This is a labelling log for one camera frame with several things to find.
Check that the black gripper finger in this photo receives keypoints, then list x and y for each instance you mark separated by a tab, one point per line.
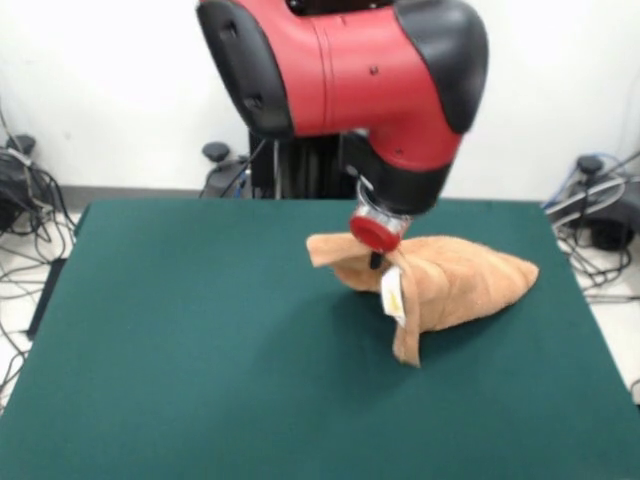
376	260

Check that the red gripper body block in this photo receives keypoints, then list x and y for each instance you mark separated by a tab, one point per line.
375	234

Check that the tan terry towel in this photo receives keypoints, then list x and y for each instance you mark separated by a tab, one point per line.
460	285

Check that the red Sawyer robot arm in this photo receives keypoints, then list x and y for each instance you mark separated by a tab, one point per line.
350	75

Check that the gray floor leg black knob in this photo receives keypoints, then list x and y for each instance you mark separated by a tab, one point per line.
600	220
12	200

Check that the dark green table cloth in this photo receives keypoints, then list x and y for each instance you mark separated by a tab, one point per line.
150	350

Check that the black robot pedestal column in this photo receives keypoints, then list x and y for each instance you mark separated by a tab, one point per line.
310	170

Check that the gray pedestal foot black knob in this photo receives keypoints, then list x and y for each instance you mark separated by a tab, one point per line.
220	170

